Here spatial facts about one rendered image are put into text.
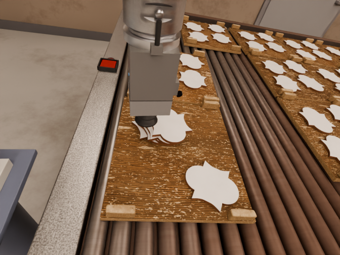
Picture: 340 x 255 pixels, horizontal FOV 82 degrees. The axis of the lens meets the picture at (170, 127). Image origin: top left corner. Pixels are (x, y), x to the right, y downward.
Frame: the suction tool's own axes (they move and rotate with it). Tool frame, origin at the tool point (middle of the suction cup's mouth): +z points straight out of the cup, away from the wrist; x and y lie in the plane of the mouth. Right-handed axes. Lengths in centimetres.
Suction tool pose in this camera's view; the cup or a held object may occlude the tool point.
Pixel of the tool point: (146, 119)
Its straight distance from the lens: 37.3
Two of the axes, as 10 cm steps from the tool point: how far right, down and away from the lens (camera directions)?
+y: -1.8, -7.2, 6.7
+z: -1.4, 6.9, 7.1
